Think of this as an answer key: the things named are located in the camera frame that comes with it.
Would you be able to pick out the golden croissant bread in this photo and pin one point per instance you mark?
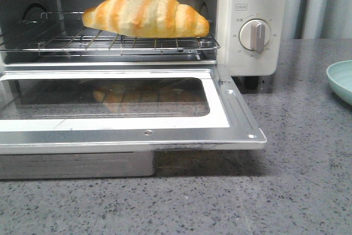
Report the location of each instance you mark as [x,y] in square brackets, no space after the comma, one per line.
[147,19]

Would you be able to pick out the glass oven door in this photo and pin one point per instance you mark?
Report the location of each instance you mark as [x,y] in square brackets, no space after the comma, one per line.
[82,111]

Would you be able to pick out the black right oven foot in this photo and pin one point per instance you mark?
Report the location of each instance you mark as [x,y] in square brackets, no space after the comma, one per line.
[251,82]

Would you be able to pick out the cream white toaster oven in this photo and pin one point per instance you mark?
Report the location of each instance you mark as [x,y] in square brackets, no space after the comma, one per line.
[226,17]

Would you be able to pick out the lower timer knob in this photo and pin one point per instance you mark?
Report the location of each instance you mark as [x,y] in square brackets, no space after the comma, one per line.
[254,35]

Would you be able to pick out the mint green plate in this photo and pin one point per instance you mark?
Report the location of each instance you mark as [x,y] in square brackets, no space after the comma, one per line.
[339,79]

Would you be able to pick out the silver oven door handle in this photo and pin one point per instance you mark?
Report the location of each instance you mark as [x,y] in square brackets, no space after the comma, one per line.
[62,166]

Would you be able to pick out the metal wire oven rack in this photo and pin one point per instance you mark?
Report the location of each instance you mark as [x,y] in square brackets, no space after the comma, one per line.
[64,33]

